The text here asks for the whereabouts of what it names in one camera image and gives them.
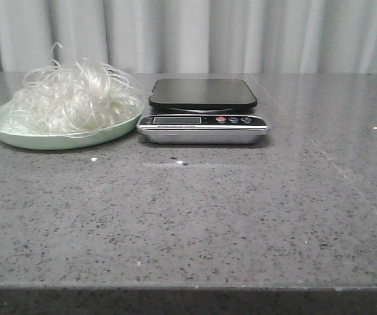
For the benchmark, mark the white vermicelli noodle bundle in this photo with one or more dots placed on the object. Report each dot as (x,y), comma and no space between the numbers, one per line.
(79,99)

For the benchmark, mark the silver black kitchen scale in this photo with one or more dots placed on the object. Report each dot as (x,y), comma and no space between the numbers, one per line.
(202,111)

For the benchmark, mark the white pleated curtain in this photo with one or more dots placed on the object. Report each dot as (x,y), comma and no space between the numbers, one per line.
(286,37)

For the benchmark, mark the pale green plate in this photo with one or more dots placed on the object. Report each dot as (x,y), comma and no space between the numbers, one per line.
(22,138)

